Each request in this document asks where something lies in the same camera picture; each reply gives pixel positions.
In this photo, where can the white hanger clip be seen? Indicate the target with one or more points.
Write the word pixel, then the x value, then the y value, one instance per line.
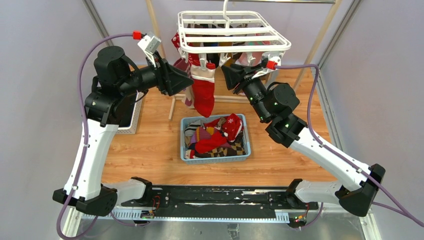
pixel 203 61

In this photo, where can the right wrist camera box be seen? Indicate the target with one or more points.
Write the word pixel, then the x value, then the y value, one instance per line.
pixel 267 66

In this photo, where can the wooden drying rack stand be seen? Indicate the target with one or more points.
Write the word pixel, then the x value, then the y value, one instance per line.
pixel 247 45

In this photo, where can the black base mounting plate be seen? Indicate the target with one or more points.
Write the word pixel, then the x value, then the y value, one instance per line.
pixel 218 202

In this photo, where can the red beige christmas sock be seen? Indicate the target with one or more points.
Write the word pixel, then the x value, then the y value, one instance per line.
pixel 204 85

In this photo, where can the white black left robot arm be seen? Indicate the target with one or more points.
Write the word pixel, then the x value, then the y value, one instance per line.
pixel 113 95

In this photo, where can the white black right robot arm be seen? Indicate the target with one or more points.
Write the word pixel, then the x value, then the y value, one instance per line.
pixel 356 184

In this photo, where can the white perforated side basket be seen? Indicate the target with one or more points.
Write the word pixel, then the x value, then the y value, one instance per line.
pixel 129 123

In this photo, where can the white plastic sock hanger frame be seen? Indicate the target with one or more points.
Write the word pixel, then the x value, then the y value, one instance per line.
pixel 223 32

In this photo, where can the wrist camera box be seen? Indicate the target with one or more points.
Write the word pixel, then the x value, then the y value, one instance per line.
pixel 149 45
pixel 267 66

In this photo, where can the red snowflake hanging sock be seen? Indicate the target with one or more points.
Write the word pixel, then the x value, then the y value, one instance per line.
pixel 176 41

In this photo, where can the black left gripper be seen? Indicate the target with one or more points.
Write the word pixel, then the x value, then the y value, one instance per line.
pixel 169 78

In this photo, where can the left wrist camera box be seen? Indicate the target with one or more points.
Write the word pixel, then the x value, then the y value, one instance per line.
pixel 149 45

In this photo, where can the pink green hanging sock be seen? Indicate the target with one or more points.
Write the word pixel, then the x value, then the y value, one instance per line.
pixel 253 58

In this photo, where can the blue plastic laundry basket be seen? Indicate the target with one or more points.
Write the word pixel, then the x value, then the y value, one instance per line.
pixel 214 139

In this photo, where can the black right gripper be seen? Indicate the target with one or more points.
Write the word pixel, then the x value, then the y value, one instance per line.
pixel 235 76

